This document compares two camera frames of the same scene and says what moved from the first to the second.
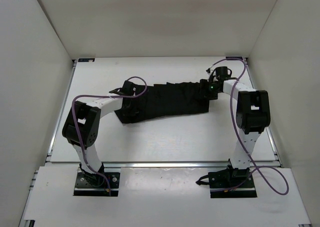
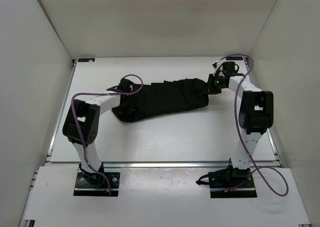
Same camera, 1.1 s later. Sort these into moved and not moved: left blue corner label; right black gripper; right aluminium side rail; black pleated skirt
Moved: right black gripper
Not moved: black pleated skirt; right aluminium side rail; left blue corner label
